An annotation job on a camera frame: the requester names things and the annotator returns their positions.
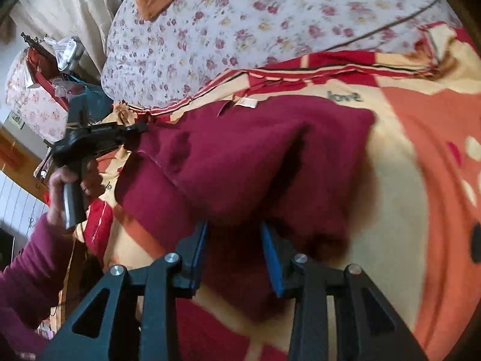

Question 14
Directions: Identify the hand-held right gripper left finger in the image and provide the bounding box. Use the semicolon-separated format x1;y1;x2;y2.
39;220;209;361

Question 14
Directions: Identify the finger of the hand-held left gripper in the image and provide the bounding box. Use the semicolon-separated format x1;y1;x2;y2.
122;120;151;138

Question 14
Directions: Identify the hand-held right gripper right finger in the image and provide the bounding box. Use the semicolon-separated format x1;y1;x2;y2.
260;221;429;361

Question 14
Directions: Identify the maroon fleece garment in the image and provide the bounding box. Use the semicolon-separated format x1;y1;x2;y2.
115;96;376;322

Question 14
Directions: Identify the person's left forearm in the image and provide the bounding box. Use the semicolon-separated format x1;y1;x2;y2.
0;212;76;358

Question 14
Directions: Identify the person's left hand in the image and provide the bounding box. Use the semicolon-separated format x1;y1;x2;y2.
47;158;104;230

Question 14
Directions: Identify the teal bag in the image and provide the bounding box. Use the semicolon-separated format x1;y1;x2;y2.
66;75;113;125

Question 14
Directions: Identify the pale floral cloth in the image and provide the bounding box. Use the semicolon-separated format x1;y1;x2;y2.
5;51;70;143

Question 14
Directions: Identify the brown wooden furniture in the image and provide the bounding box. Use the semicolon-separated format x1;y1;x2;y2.
0;126;51;200

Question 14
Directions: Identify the dark red cloth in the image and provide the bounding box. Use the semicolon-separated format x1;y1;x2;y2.
26;47;72;106

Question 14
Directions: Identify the clear plastic bag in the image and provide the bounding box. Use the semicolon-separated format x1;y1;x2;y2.
43;35;85;74

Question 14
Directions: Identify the beige curtain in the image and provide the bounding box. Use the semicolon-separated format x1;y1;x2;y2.
8;0;128;79

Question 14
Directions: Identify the red cream printed blanket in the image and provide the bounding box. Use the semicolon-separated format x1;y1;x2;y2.
60;23;481;361

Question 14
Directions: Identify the floral quilt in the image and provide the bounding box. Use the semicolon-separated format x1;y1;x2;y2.
101;0;463;110

